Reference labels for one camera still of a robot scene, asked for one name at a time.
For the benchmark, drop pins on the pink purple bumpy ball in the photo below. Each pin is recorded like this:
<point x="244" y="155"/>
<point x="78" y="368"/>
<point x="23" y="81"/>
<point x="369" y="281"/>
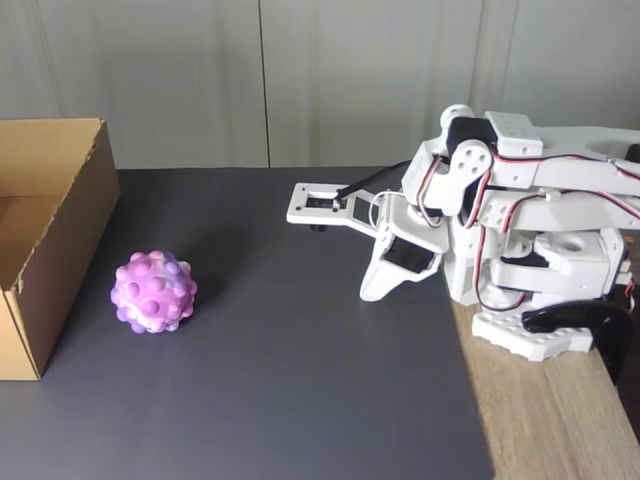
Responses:
<point x="152" y="292"/>

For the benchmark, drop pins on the black table clamp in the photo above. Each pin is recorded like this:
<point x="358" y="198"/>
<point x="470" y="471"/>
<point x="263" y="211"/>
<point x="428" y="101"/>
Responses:
<point x="610" y="340"/>

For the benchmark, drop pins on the brown cardboard box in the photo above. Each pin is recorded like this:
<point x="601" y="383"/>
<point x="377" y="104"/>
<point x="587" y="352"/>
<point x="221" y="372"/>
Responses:
<point x="75" y="250"/>

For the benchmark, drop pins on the grey cabinet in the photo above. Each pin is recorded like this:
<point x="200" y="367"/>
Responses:
<point x="150" y="75"/>

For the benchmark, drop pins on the dark grey mat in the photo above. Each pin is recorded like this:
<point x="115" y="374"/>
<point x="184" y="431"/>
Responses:
<point x="275" y="375"/>

